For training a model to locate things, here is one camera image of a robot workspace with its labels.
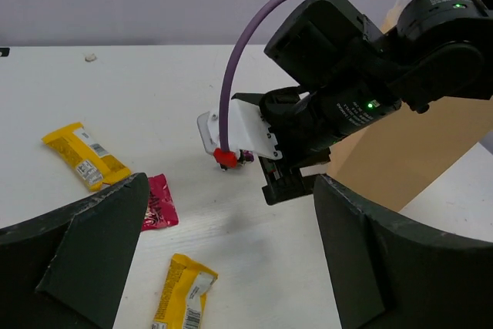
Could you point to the small white scrap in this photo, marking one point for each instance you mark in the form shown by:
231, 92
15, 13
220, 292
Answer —
90, 58

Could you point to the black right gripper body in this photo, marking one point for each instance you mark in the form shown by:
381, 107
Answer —
300, 138

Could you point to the pink red candy packet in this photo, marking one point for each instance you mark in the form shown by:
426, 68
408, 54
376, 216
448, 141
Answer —
161, 212

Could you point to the purple chocolate bar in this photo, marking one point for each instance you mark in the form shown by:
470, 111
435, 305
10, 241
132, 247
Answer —
246, 157

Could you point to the small yellow snack packet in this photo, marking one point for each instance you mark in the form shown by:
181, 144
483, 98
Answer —
95, 166

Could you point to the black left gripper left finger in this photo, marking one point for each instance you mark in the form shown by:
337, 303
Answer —
68, 268

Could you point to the brown paper bag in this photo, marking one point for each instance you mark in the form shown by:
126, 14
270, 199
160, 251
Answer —
393, 160

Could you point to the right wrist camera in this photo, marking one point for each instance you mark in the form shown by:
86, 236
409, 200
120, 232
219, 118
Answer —
247, 131

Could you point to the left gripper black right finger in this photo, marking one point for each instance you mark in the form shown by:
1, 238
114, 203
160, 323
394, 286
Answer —
389, 271

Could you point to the yellow snack bar wrapper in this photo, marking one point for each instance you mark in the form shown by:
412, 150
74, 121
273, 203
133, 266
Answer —
183, 299

